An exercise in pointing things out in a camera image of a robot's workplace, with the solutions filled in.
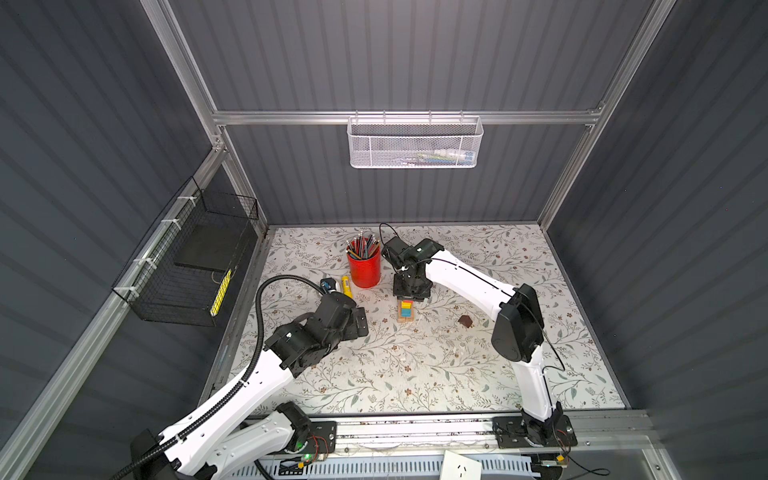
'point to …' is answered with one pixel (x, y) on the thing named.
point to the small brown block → (465, 320)
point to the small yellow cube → (406, 305)
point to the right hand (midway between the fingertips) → (405, 299)
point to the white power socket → (459, 467)
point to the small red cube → (407, 301)
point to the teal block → (406, 312)
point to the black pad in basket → (211, 245)
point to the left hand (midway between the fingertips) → (351, 317)
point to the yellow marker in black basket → (218, 299)
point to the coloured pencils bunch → (362, 247)
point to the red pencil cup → (365, 273)
